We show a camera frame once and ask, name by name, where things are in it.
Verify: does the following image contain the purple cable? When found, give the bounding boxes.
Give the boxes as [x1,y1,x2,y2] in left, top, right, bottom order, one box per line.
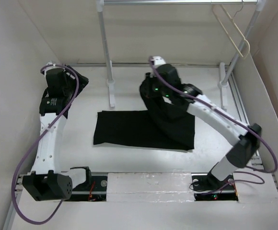
[11,63,80,225]
[148,56,278,195]

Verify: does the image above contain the black trousers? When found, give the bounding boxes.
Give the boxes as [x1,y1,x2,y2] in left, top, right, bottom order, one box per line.
[93,78,196,151]

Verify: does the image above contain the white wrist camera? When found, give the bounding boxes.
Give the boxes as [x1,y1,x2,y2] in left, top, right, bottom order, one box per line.
[151,56,166,68]
[40,62,65,74]

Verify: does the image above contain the aluminium side rail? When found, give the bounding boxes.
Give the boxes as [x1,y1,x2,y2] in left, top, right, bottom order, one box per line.
[229,73,265,170]
[3,174,27,230]

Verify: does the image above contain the right aluminium side rail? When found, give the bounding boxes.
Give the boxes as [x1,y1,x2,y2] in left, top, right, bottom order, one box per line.
[229,73,265,170]

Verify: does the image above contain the left aluminium side rail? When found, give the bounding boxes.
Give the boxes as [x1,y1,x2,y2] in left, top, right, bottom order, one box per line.
[3,174,27,230]

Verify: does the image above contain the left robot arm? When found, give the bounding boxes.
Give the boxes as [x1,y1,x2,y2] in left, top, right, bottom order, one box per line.
[23,64,93,201]

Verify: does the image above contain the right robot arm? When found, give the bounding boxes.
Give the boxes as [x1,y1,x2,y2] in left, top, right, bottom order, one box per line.
[139,61,262,194]

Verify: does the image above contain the cream clothes hanger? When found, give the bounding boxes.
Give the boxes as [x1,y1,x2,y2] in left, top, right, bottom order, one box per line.
[212,0,251,58]

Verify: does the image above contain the metal clothes rack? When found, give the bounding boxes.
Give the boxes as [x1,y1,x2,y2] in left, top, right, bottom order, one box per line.
[96,0,266,109]

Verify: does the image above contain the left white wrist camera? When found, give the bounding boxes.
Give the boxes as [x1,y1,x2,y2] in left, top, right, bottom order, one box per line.
[40,62,65,74]

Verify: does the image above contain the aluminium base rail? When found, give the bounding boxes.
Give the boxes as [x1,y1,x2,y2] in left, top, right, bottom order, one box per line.
[70,172,238,203]

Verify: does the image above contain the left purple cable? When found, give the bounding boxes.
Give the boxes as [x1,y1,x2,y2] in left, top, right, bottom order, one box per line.
[11,63,80,225]

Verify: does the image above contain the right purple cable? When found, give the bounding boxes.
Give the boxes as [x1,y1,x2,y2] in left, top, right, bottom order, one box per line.
[148,56,278,195]

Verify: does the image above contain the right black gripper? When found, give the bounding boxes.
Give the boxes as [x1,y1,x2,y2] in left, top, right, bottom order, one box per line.
[139,71,171,99]

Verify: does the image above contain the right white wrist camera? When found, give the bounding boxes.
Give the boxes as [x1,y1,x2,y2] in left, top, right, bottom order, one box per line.
[151,56,166,68]

